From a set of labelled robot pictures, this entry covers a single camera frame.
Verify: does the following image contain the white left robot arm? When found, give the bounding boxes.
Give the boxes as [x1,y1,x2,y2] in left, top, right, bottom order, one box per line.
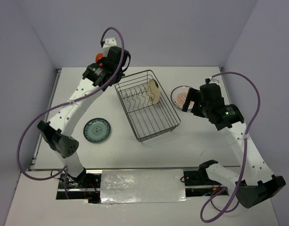
[37,38,131,188]

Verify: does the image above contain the cream plate black flower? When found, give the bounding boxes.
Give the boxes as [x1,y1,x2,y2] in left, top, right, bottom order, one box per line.
[146,79,161,105]

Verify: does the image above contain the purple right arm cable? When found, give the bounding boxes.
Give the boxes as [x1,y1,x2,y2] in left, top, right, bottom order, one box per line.
[200,72,262,223]

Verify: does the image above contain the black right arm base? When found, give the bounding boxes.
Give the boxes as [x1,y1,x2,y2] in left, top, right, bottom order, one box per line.
[180,160,225,197]

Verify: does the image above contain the wire dish rack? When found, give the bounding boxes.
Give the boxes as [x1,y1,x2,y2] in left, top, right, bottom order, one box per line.
[115,70,181,142]

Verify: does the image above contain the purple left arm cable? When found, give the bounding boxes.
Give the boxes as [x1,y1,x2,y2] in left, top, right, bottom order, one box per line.
[17,27,125,200]

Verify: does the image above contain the white plate red sunburst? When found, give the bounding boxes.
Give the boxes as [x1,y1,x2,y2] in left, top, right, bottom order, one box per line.
[170,86,191,111]

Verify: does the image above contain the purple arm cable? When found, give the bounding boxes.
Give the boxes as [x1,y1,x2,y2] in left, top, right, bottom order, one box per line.
[200,72,262,223]
[17,27,125,200]

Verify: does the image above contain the aluminium table edge rail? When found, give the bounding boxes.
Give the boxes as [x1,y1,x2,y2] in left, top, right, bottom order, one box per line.
[29,69,62,171]

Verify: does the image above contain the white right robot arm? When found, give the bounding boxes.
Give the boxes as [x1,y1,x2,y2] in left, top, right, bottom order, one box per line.
[182,83,286,209]

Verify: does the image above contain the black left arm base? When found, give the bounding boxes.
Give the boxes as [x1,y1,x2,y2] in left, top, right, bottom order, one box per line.
[54,171,102,204]

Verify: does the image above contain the orange bowl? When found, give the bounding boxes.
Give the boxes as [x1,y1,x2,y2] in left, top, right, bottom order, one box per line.
[95,53,104,66]

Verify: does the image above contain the silver foil tape patch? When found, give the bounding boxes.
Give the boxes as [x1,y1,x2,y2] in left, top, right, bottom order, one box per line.
[100,169,187,204]

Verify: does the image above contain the blue patterned plate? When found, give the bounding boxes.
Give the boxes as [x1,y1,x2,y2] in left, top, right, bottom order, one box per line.
[83,118,111,144]

